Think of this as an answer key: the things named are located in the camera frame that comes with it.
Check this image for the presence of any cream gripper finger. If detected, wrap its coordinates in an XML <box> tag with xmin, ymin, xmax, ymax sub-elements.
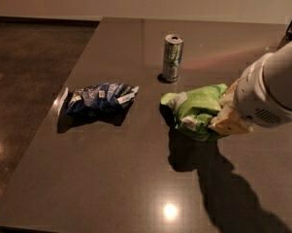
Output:
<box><xmin>209</xmin><ymin>116</ymin><xmax>236</xmax><ymax>135</ymax></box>

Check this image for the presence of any green rice chip bag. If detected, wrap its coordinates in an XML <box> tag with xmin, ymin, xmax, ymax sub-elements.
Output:
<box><xmin>160</xmin><ymin>83</ymin><xmax>228</xmax><ymax>142</ymax></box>

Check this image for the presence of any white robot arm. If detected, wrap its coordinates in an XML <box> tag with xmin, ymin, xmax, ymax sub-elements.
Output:
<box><xmin>210</xmin><ymin>19</ymin><xmax>292</xmax><ymax>135</ymax></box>

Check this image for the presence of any silver redbull can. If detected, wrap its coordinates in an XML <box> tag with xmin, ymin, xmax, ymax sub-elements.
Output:
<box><xmin>162</xmin><ymin>34</ymin><xmax>184</xmax><ymax>83</ymax></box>

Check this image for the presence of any blue crumpled chip bag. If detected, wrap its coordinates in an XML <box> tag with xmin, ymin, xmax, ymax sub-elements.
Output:
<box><xmin>58</xmin><ymin>83</ymin><xmax>139</xmax><ymax>117</ymax></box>

